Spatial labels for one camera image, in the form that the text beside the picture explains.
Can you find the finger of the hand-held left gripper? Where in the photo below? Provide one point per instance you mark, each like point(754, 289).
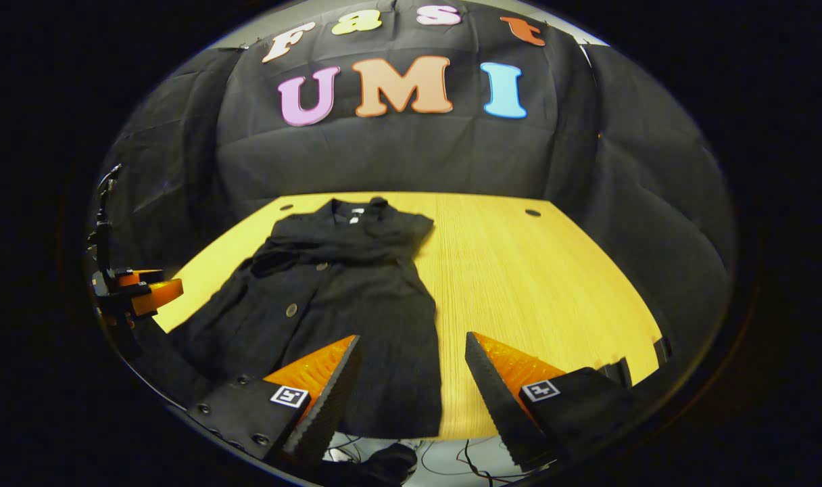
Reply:
point(159, 295)
point(140, 276)

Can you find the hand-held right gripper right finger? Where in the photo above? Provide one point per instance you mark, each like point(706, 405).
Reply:
point(495, 399)

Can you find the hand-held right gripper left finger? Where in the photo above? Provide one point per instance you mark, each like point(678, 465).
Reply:
point(333, 399)

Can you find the black button-up jacket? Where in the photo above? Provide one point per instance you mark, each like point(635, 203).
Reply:
point(343, 304)

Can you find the dark cloth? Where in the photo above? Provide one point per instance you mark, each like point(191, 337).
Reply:
point(387, 463)

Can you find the black backdrop cloth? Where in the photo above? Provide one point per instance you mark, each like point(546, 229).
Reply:
point(411, 155)

